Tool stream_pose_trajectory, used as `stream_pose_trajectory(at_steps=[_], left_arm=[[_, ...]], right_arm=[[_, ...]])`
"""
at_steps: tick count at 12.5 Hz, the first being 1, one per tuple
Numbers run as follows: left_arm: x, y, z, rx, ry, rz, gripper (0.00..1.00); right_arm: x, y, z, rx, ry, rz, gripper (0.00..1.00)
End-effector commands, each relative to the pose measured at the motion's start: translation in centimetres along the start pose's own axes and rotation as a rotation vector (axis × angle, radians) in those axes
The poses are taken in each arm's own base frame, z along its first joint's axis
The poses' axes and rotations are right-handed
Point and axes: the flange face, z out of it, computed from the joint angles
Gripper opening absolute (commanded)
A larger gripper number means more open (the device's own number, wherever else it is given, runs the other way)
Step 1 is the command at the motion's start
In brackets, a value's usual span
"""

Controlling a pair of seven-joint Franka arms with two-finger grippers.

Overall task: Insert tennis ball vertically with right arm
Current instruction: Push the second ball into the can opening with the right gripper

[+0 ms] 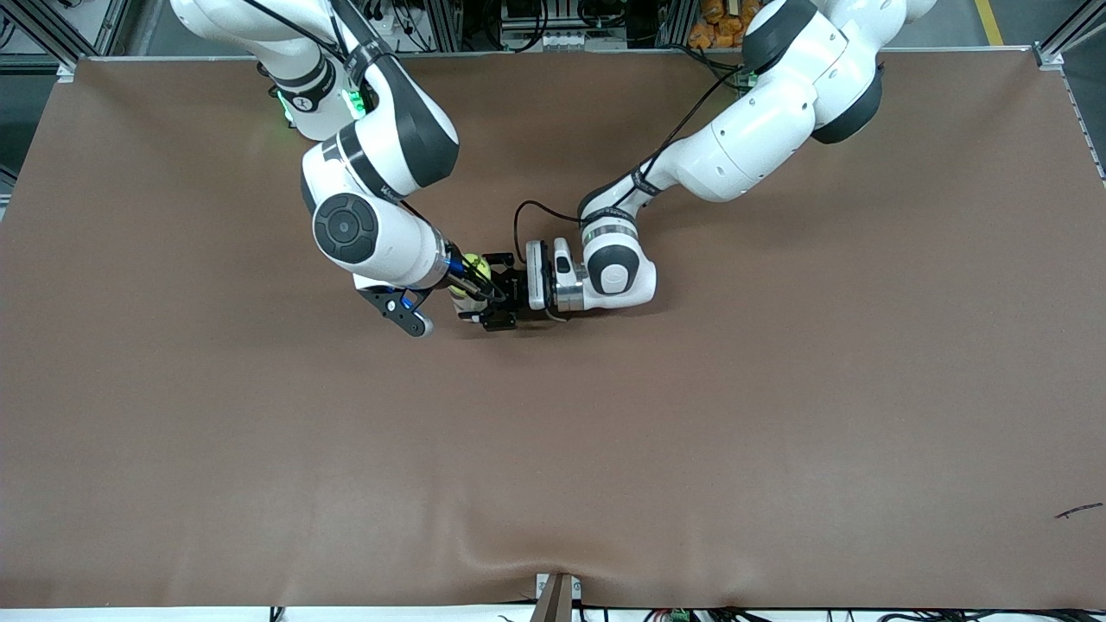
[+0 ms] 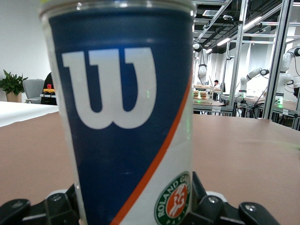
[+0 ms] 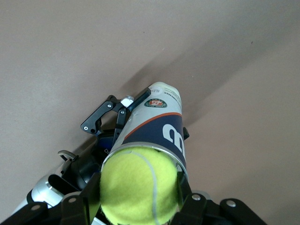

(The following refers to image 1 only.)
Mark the white blue tennis ball can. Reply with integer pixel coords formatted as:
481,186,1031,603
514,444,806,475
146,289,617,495
447,276,495,322

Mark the brown table mat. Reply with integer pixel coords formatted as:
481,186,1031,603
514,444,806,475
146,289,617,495
0,48,1106,611

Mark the white breaker row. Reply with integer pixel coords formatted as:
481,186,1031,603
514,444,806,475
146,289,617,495
501,26,582,53

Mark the white power strip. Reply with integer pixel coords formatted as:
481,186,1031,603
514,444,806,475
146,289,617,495
367,0,407,40

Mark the orange packets pile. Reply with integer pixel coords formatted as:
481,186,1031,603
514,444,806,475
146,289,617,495
689,0,766,50

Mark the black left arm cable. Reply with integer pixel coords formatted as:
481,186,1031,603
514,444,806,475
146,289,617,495
516,67,746,326

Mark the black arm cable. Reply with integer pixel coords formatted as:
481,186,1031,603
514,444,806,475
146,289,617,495
245,0,385,87
516,67,746,326

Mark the metal camera pole bracket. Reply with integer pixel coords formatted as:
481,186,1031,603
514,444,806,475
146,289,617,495
529,572,583,622

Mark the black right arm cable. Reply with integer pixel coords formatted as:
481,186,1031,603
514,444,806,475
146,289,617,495
245,0,385,87

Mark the aluminium frame strut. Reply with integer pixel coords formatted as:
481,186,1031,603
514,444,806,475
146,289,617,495
0,0,132,68
1035,0,1106,70

